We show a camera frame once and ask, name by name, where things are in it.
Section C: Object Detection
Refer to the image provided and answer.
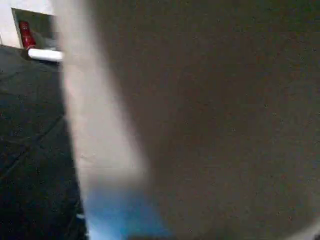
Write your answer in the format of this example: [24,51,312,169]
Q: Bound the red bottle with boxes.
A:
[19,21,37,49]

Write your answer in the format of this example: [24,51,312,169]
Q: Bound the white plastic table leg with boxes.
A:
[51,0,320,240]
[28,48,65,63]

